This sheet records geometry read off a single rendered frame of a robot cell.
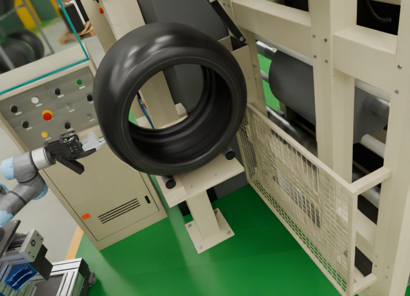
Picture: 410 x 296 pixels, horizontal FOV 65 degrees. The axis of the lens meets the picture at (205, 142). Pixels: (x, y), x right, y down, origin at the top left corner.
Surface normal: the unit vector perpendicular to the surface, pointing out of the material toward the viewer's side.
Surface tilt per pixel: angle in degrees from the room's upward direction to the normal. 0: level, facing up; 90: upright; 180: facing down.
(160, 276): 0
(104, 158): 90
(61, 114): 90
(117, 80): 53
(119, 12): 90
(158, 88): 90
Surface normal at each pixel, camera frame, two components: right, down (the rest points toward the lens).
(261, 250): -0.25, -0.77
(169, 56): 0.34, 0.33
